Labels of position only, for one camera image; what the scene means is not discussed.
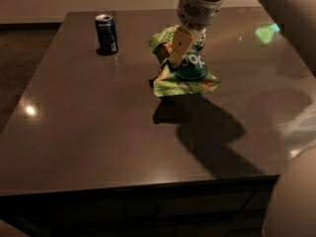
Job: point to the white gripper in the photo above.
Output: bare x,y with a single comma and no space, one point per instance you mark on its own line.
199,12

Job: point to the green rice chip bag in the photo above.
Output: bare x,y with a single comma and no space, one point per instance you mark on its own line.
191,77

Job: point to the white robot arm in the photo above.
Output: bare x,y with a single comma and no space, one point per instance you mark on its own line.
260,149

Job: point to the green jalapeno chip bag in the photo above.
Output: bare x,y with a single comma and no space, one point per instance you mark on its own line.
201,40

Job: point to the blue soda can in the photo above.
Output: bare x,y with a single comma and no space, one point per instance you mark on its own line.
107,34

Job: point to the dark drawer front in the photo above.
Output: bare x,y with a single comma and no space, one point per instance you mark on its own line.
70,208

